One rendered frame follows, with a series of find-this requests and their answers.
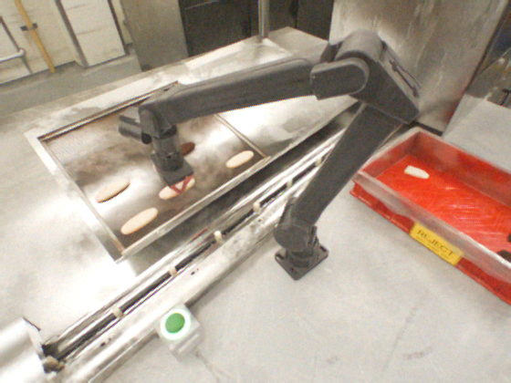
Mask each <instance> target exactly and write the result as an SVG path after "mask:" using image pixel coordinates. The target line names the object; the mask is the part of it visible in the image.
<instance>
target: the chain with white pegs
mask: <svg viewBox="0 0 511 383"><path fill-rule="evenodd" d="M326 157H327V156H326ZM326 157H325V158H326ZM325 158H323V159H321V158H320V157H319V156H318V157H316V163H315V165H313V166H312V167H311V168H310V169H309V170H308V171H305V172H303V173H302V174H301V175H300V176H299V177H298V178H296V180H295V181H292V179H290V178H289V179H287V186H286V187H285V188H283V189H282V190H280V191H279V192H278V193H276V194H275V195H274V196H273V197H271V198H270V199H268V200H267V201H265V202H264V203H262V205H261V206H260V204H259V203H258V202H255V203H254V204H253V206H254V210H253V211H252V212H251V213H249V214H248V215H247V216H246V217H244V218H243V219H242V220H241V221H239V222H238V223H236V224H235V226H234V227H231V228H230V229H228V231H226V232H224V234H221V233H220V232H219V231H216V232H215V233H214V237H215V239H214V241H213V242H211V243H210V244H208V245H207V246H206V247H205V248H203V249H202V250H201V251H200V252H198V253H197V254H195V255H194V256H193V257H192V258H191V259H190V260H187V261H186V262H185V263H183V264H182V266H180V267H179V268H177V269H176V270H175V268H174V266H173V265H171V266H170V267H168V269H169V271H170V272H171V273H170V274H169V275H167V276H166V277H165V278H163V280H162V281H160V282H159V283H158V284H156V285H154V286H153V287H152V288H150V289H149V291H147V292H146V293H145V294H144V295H140V296H139V297H138V298H137V299H136V300H135V301H134V302H132V303H131V304H130V305H128V306H126V307H125V308H124V309H123V310H120V309H119V308H118V307H117V306H115V307H113V308H112V309H111V310H112V312H113V313H114V315H115V316H114V317H113V318H111V319H109V320H108V321H107V322H105V323H104V324H103V325H102V326H101V327H99V328H98V329H97V330H94V331H93V332H92V333H91V334H90V336H87V337H86V338H84V339H83V340H82V341H80V342H79V343H78V344H76V345H75V346H73V347H72V348H71V349H70V350H69V351H68V352H67V353H64V354H63V355H62V356H61V357H60V358H58V359H54V358H52V356H48V357H47V362H48V364H49V366H50V368H51V369H52V367H54V366H55V365H56V364H58V363H59V362H60V361H61V359H62V360H63V359H65V358H66V357H67V356H68V355H70V354H71V353H72V352H73V350H75V351H76V350H77V349H78V348H79V347H80V346H82V345H83V344H84V342H85V341H89V340H90V339H91V338H92V337H94V336H95V335H96V334H97V332H100V331H101V330H102V329H103V328H105V327H106V326H108V324H111V323H112V322H113V321H114V320H115V319H116V318H119V317H120V316H122V315H123V314H124V313H125V312H126V311H127V310H129V307H133V306H135V305H136V304H137V303H138V302H140V301H139V300H140V299H143V298H144V296H146V295H148V294H149V293H151V292H152V291H154V289H155V288H158V287H159V285H161V284H162V283H164V282H166V281H168V278H171V277H172V276H173V275H174V274H176V273H177V272H178V271H181V270H182V268H184V267H185V265H186V264H189V263H190V262H191V261H192V260H193V259H196V258H197V257H198V256H199V255H201V254H202V253H203V252H204V251H205V250H206V249H208V248H210V246H213V245H214V244H215V243H217V242H218V241H219V240H221V239H222V237H224V236H225V235H227V234H228V233H230V232H231V231H232V230H233V229H234V228H235V227H236V226H239V225H238V224H241V223H243V221H245V219H247V218H249V216H253V215H252V214H254V213H256V212H257V211H258V210H260V209H261V208H262V207H264V206H265V205H267V203H268V202H271V201H270V200H273V199H274V198H276V197H277V196H278V195H279V193H281V192H283V191H284V190H287V189H288V188H289V187H290V186H291V185H292V184H293V183H295V182H296V181H299V179H301V178H302V177H303V176H304V175H306V174H307V173H309V172H310V171H311V170H313V169H314V168H316V167H317V166H318V165H319V164H320V163H321V162H322V161H323V160H324V159H325Z"/></svg>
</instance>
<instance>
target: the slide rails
mask: <svg viewBox="0 0 511 383"><path fill-rule="evenodd" d="M336 141H337V140H334V141H333V142H332V143H331V144H330V145H328V146H327V147H326V148H325V149H324V150H322V151H320V152H319V153H318V154H316V155H315V156H313V157H312V158H311V159H310V160H309V161H306V162H305V163H303V164H302V165H300V166H299V168H297V169H296V170H295V171H292V172H290V173H289V174H288V175H287V176H286V177H285V178H284V179H283V180H281V181H279V182H278V183H276V184H275V185H274V186H272V187H271V188H270V189H269V190H266V191H265V192H263V193H262V195H260V196H259V197H258V198H255V199H253V201H252V202H250V203H249V204H247V205H246V207H244V208H242V209H241V210H240V211H238V212H237V213H235V215H234V216H232V217H229V218H228V219H227V220H225V222H224V223H222V224H220V225H219V226H218V227H215V228H214V229H213V230H212V231H211V232H209V233H208V234H207V235H205V237H204V238H201V239H200V240H199V241H197V242H196V243H194V244H193V245H192V246H191V247H190V248H188V249H187V250H184V251H183V252H182V253H181V254H179V255H178V256H177V257H175V258H174V259H172V260H171V261H170V262H169V263H167V264H166V265H165V266H163V267H162V268H161V269H160V270H159V271H157V272H156V273H153V274H152V275H150V276H149V277H148V278H147V279H146V280H144V281H143V282H142V283H140V284H139V285H137V286H135V287H134V288H133V289H131V290H130V291H129V292H128V293H127V294H126V295H123V296H122V297H121V298H119V299H118V300H117V301H115V303H113V304H112V305H110V306H109V307H106V308H105V309H104V310H103V311H102V312H100V313H99V314H98V315H96V316H95V317H93V319H90V320H89V321H88V322H87V323H86V324H84V325H83V326H82V327H81V328H79V329H78V330H75V331H74V332H73V333H71V335H70V336H68V337H66V338H65V339H64V340H62V341H60V342H59V343H58V344H57V345H55V346H54V347H52V348H51V349H50V350H49V351H47V352H46V353H45V354H44V355H45V357H46V358H47V357H48V356H52V358H55V357H57V356H58V355H60V354H61V352H64V351H65V350H67V349H68V348H69V347H71V345H73V344H74V343H75V342H77V341H79V340H80V339H81V338H82V337H83V336H85V335H86V334H87V333H88V332H90V331H91V330H93V329H94V328H95V327H97V326H98V325H100V324H101V323H102V322H104V320H105V319H107V318H109V317H111V316H112V315H114V313H113V312H112V310H111V309H112V308H113V307H115V306H117V307H118V308H119V309H121V308H122V307H123V306H125V305H126V304H127V303H128V302H130V301H131V300H132V299H134V298H135V297H136V296H137V295H140V294H141V293H142V292H144V291H145V290H146V289H148V288H149V286H151V285H152V284H155V283H156V282H158V281H159V280H160V279H161V278H162V277H163V276H165V275H166V274H168V273H169V272H170V271H169V269H168V267H170V266H171V265H173V266H174V268H175V267H176V266H178V265H179V264H181V263H182V261H184V260H186V259H188V258H189V257H190V256H192V255H193V254H194V253H195V252H196V251H198V250H199V249H202V248H203V247H204V246H205V245H206V244H207V243H209V242H210V241H212V240H213V238H214V233H215V232H216V231H219V232H220V233H222V232H223V231H224V230H225V229H226V228H228V227H230V226H232V225H233V224H234V223H235V222H236V221H238V220H239V219H240V218H242V217H244V216H245V215H246V214H247V213H249V212H250V211H252V210H253V208H254V206H253V204H254V203H255V202H258V203H259V204H260V203H262V201H264V200H265V199H266V198H267V199H268V198H269V197H270V196H271V195H272V194H273V193H275V192H276V191H278V190H279V189H281V188H282V187H283V186H285V185H286V184H287V179H289V178H290V179H292V180H293V179H295V178H296V177H297V176H298V175H299V173H301V172H302V171H305V170H306V169H308V168H309V167H310V166H311V165H312V164H313V163H315V162H316V157H318V156H319V157H320V158H322V157H323V156H325V155H326V154H327V153H329V152H330V151H331V150H332V148H333V146H334V144H335V143H336ZM320 165H321V163H320V164H319V165H318V166H317V167H316V168H314V169H313V170H312V171H310V172H309V173H307V174H306V175H305V176H303V177H302V178H301V179H299V181H296V182H295V183H293V184H292V185H291V186H290V187H289V188H288V189H287V190H284V191H282V192H281V193H280V194H279V195H278V196H277V197H276V198H275V199H273V200H271V202H269V203H268V204H267V205H265V206H264V207H262V208H261V209H260V210H258V211H257V212H256V213H254V214H253V216H250V217H249V218H247V219H246V220H245V221H244V222H243V223H241V224H240V225H239V226H236V227H235V228H234V229H233V230H232V231H231V232H230V233H229V234H227V235H226V236H225V237H223V238H222V239H221V240H219V241H218V242H217V243H215V244H214V245H213V246H212V247H211V248H208V249H207V250H205V251H204V252H203V254H201V255H200V256H198V257H197V258H196V259H194V260H192V261H191V262H190V263H189V264H187V265H186V266H185V267H184V268H183V269H182V270H181V271H179V272H177V273H176V274H174V275H173V276H172V277H171V278H170V279H169V280H168V281H166V282H165V283H162V284H161V285H160V286H159V287H158V288H156V289H155V290H154V291H152V292H151V293H150V294H149V295H147V296H145V297H144V298H143V299H141V300H140V302H138V303H137V305H135V306H133V307H131V308H130V309H129V310H127V311H126V313H124V314H123V315H122V316H120V317H119V318H116V319H115V320H114V321H113V322H112V323H111V324H109V325H108V326H106V327H105V328H104V329H103V330H101V331H100V332H98V333H97V334H96V335H95V336H94V337H93V338H91V339H90V340H89V341H87V342H85V343H84V344H83V345H82V346H81V347H80V348H78V349H77V350H76V351H74V352H72V353H71V354H70V355H69V356H67V357H66V358H65V359H63V360H62V361H61V362H59V363H58V364H56V365H55V366H54V367H52V369H51V371H52V372H55V373H58V371H60V370H61V368H63V367H64V366H66V365H67V364H68V363H71V361H72V360H74V359H75V358H76V357H78V356H79V355H80V354H81V353H82V352H84V351H86V350H87V349H88V348H90V347H91V346H92V345H93V344H94V343H95V342H97V341H99V340H101V339H102V338H103V337H104V336H105V335H106V334H108V332H109V331H110V330H112V329H114V328H115V327H116V326H118V325H119V324H120V323H121V322H123V321H124V320H125V319H126V318H127V317H129V316H131V315H132V314H134V313H135V312H136V311H137V310H138V309H139V308H140V307H142V306H144V305H146V304H147V303H148V302H149V301H150V300H151V299H153V297H155V296H156V295H158V294H159V293H160V292H161V291H162V290H164V289H165V288H166V287H168V286H169V285H170V284H171V283H173V282H175V281H176V280H177V279H179V278H180V277H181V276H182V275H183V274H184V273H186V272H187V271H189V270H191V269H192V268H193V267H194V266H195V265H196V264H198V263H199V262H200V261H202V260H203V259H204V258H205V257H206V256H207V255H209V254H210V253H212V252H213V251H214V249H216V248H218V247H220V246H221V245H222V244H223V243H224V242H225V241H227V240H228V239H229V238H231V237H233V236H234V235H235V234H236V233H238V232H239V231H240V230H241V229H243V228H244V226H247V225H248V224H249V223H250V222H252V221H253V220H254V219H255V218H256V217H257V216H259V215H261V214H262V212H264V211H265V210H266V209H268V208H269V207H271V206H272V205H273V204H274V203H276V202H277V201H279V200H280V199H282V198H283V197H284V196H285V195H287V194H288V193H289V192H290V191H291V190H294V189H295V188H296V187H297V186H298V185H299V184H300V183H301V182H302V181H305V180H306V179H308V178H309V176H310V175H312V174H313V173H314V172H316V171H317V170H318V168H319V167H320Z"/></svg>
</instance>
